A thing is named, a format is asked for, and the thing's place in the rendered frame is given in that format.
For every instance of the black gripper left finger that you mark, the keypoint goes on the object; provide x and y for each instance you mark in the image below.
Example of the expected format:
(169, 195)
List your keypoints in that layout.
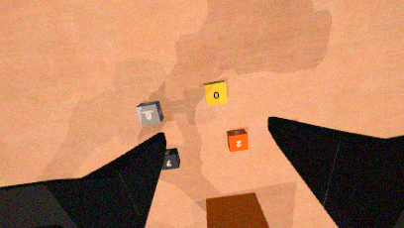
(117, 195)

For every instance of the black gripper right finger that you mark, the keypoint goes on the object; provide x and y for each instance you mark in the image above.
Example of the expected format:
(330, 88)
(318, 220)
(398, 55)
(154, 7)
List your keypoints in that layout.
(358, 179)

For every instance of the yellow block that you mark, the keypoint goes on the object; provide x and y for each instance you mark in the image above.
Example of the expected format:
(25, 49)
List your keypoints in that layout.
(216, 92)

